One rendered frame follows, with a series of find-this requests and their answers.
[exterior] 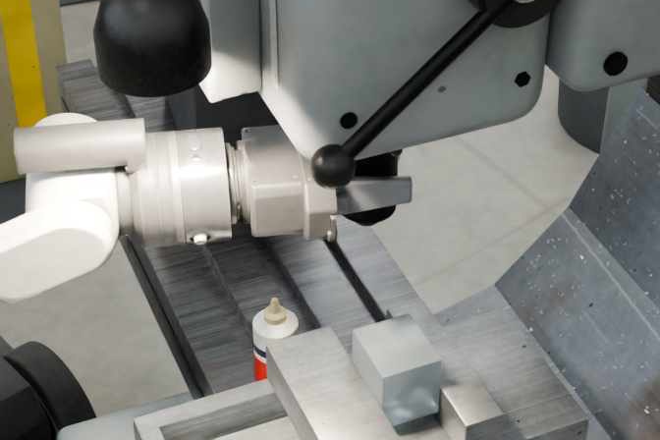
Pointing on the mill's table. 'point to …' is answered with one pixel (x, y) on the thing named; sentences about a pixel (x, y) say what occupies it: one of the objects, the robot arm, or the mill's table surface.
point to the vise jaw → (324, 389)
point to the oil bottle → (282, 326)
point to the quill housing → (383, 45)
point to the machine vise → (563, 407)
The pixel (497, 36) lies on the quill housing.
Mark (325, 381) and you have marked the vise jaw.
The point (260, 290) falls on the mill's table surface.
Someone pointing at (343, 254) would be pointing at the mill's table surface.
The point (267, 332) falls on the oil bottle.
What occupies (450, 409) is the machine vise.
